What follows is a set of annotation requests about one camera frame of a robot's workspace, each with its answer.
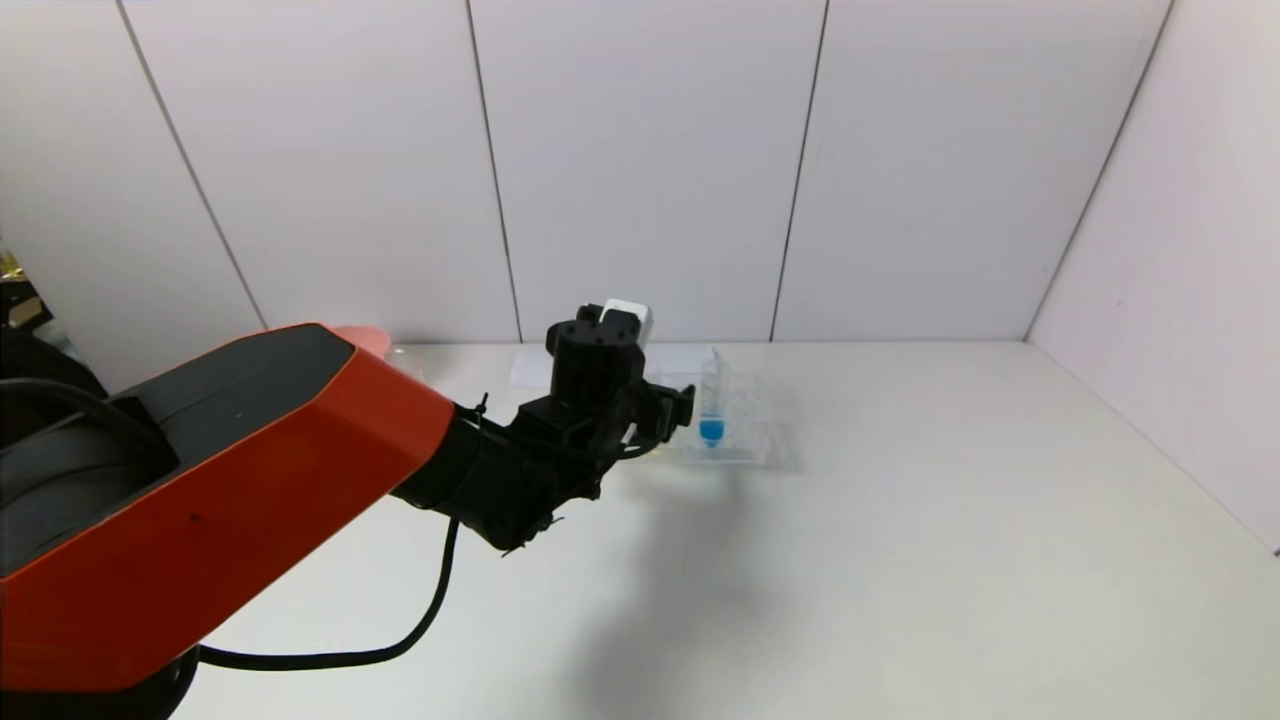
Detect test tube with blue pigment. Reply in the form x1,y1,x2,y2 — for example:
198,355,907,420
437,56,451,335
699,350,729,452

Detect clear acrylic test tube rack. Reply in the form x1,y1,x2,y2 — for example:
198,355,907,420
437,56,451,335
640,364,777,470

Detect white paper sheet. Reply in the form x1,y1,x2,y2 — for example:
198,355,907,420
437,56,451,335
510,345,722,390

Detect dark background furniture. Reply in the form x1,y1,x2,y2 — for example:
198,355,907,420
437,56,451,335
0,280,106,401

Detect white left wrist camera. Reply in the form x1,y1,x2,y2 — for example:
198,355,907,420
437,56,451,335
598,298,654,347

